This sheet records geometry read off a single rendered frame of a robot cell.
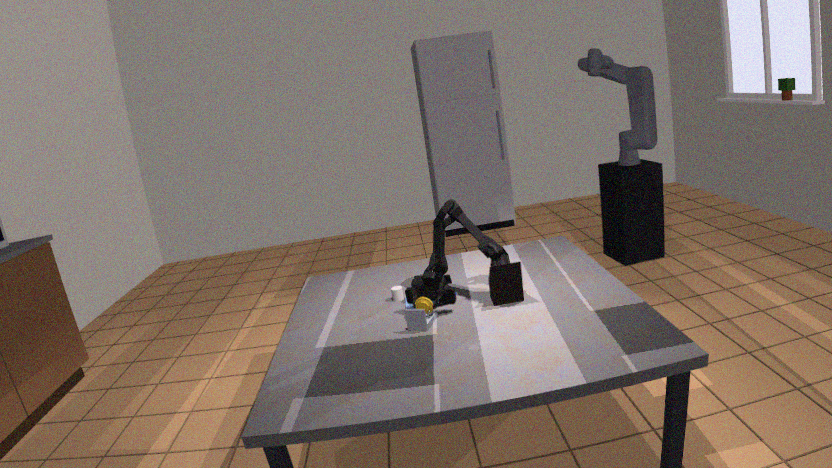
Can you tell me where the yellow plate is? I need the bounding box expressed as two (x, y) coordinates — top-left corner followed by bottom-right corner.
(415, 297), (433, 314)

